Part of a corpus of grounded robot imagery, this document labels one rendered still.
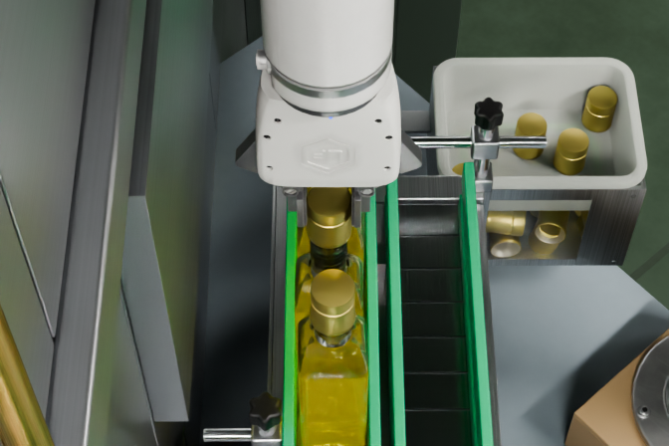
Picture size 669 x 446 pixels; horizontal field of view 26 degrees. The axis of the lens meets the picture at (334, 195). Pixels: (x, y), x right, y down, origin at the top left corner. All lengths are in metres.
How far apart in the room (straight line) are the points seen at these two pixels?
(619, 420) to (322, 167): 0.70
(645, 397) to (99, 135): 0.88
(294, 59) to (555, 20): 2.16
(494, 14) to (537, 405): 1.46
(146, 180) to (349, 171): 0.15
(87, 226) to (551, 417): 0.94
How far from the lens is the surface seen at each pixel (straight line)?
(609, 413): 1.62
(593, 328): 1.76
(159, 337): 1.11
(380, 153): 1.00
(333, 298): 1.08
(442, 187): 1.48
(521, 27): 3.02
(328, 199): 1.09
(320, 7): 0.86
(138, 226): 0.98
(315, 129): 0.97
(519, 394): 1.71
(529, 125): 1.62
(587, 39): 3.02
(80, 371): 0.80
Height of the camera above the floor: 2.27
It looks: 56 degrees down
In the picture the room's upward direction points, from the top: straight up
